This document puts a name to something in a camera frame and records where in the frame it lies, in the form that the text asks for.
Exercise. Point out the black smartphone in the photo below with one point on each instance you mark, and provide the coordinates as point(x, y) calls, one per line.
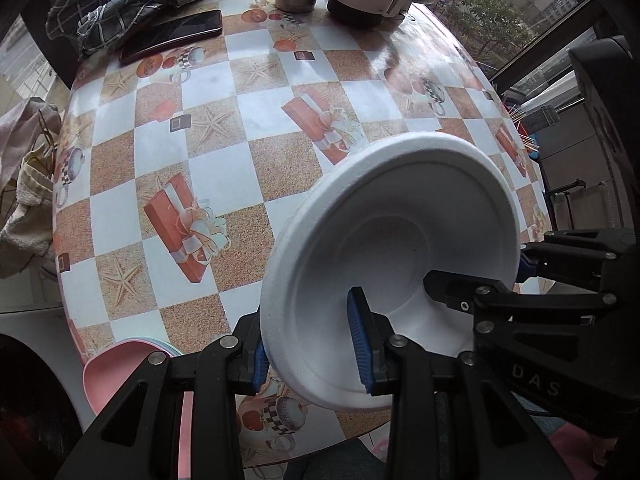
point(170, 35)

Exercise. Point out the printed checkered tablecloth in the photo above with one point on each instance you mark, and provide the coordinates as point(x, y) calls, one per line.
point(240, 130)

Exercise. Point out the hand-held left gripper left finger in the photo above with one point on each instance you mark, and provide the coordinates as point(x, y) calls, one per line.
point(259, 362)

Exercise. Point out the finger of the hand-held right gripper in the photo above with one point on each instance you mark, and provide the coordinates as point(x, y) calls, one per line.
point(460, 292)
point(523, 267)

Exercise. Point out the dark checked cloth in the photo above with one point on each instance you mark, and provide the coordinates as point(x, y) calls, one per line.
point(115, 5)

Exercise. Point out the bundle of thin sticks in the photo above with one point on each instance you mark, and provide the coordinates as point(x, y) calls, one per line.
point(525, 135)

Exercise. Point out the black folding frame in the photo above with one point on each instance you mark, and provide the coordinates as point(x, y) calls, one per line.
point(580, 205)

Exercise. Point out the black round door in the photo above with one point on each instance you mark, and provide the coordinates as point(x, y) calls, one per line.
point(30, 410)

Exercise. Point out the pale pink cloth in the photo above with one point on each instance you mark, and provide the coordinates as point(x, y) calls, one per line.
point(20, 130)

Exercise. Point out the blue plate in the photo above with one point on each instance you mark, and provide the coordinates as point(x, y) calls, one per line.
point(165, 346)

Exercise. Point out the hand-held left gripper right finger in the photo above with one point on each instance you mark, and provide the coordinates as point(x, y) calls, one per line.
point(357, 340)

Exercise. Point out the pink plate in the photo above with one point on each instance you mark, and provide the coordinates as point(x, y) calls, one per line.
point(115, 365)

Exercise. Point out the large white paper bowl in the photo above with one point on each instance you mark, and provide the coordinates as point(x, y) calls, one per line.
point(400, 230)

